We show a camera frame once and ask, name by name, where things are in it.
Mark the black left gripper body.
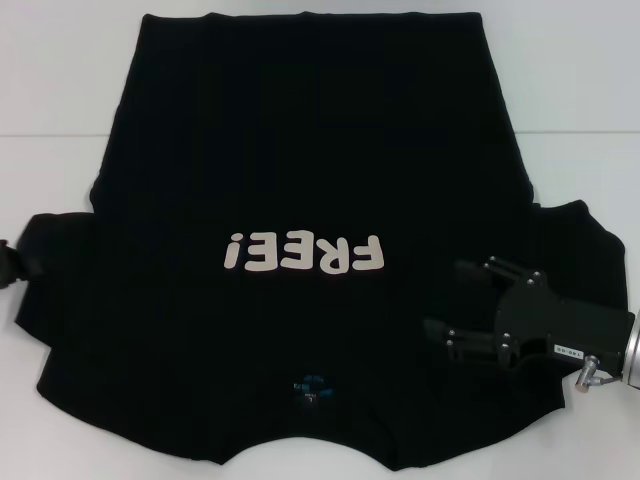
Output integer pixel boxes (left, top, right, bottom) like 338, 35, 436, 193
0, 238, 19, 292

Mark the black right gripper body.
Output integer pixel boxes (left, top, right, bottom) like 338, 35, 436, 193
491, 271, 636, 375

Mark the black shirt with FREE print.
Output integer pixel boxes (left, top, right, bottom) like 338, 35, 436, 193
13, 10, 629, 454

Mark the silver plug on right gripper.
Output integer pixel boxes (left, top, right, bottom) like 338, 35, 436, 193
573, 353, 607, 391

